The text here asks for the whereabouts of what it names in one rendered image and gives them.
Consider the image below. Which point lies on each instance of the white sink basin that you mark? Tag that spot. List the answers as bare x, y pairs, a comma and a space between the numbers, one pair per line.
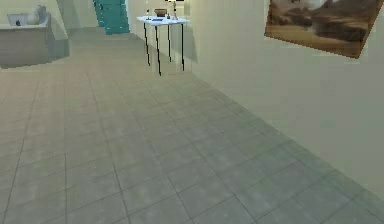
23, 18

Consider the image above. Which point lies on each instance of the grey cabinet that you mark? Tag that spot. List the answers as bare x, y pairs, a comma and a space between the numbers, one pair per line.
25, 45

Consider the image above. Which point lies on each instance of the white table with black legs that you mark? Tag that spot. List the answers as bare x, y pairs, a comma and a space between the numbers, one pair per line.
164, 21

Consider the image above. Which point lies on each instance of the brown framed landscape picture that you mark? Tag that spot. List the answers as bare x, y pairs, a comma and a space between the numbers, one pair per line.
320, 23

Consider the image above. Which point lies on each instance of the blue flat book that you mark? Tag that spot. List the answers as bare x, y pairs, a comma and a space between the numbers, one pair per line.
157, 20

